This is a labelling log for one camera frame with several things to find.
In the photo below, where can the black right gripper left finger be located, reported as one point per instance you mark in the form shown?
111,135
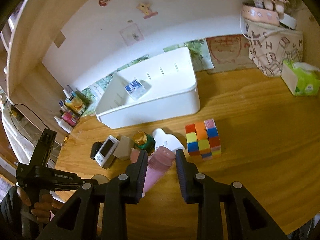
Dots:
99,211

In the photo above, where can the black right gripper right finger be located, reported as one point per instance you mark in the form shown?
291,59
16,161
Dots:
245,216

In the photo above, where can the pink ridged tube case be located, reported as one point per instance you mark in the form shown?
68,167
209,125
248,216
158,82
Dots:
158,164

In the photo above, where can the person's left hand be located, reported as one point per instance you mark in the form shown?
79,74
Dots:
42,209

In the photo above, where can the white spray bottle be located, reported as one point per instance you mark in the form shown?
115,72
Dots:
63,124

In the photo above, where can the black small device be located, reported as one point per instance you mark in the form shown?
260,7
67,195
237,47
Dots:
95,148

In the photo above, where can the pink can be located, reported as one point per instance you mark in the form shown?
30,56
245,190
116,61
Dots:
71,118

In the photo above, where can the white screen gadget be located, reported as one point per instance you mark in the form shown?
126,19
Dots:
104,156

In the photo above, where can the beige plastic box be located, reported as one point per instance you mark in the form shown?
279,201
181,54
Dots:
124,147

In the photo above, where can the orange juice carton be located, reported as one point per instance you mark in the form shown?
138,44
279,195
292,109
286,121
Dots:
74,102

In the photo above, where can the multicolour rubik's cube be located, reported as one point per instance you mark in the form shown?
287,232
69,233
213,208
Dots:
203,141

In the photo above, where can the green bottle with gold cap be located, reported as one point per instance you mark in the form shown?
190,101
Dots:
144,141

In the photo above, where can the white curved plastic piece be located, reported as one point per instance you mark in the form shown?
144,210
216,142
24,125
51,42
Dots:
166,140

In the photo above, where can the blue white small carton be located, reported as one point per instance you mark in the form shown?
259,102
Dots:
135,89

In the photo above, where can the white plastic storage bin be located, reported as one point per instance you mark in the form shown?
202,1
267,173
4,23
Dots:
171,86

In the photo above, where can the green tissue pack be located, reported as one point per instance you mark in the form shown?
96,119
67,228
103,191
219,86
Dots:
301,78

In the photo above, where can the patterned fabric bag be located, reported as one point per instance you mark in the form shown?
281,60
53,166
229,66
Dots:
270,45

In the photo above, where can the pink round tin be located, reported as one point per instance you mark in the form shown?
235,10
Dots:
261,15

